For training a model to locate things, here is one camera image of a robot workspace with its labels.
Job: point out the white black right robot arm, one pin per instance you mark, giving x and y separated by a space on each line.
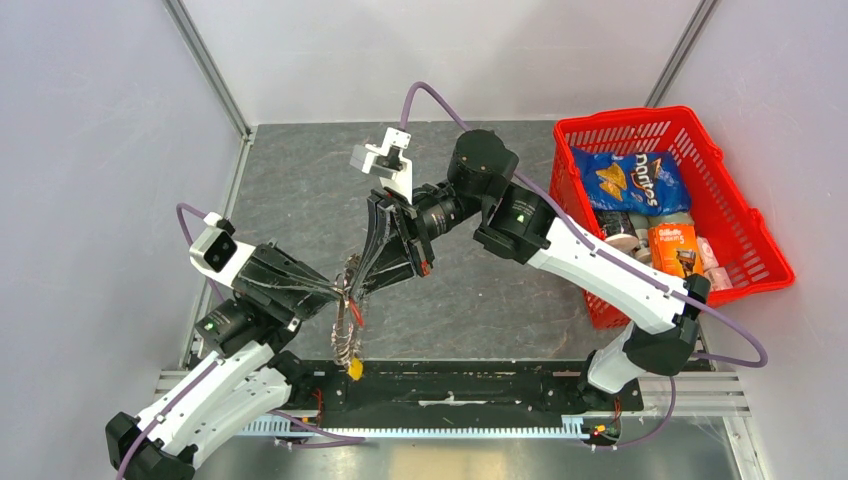
519 224

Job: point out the pink white small packet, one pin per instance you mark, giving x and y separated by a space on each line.
714 272

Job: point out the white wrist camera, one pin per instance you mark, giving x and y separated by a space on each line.
216 254
387 162

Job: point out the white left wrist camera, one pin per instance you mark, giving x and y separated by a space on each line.
216 254

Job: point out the grey deodorant bottle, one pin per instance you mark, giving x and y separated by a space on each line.
627 232

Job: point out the yellow key tag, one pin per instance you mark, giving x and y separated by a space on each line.
356 369

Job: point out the red key tag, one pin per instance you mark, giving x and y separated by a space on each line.
356 312

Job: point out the orange Gillette razor box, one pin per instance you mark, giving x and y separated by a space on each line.
675 251

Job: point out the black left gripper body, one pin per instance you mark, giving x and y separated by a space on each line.
262 294

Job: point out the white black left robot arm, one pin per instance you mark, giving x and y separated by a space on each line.
247 373

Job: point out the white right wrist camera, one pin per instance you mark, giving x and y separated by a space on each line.
387 162

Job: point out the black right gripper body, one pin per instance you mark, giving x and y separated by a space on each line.
433 211

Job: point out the blue Doritos chip bag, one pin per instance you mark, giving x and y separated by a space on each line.
646 183

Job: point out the red plastic basket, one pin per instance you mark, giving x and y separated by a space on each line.
737 232

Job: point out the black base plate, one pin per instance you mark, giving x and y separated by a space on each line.
451 394

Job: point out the steel disc with keyrings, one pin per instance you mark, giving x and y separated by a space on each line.
345 341

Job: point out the slotted cable duct rail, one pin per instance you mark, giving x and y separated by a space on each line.
274 426

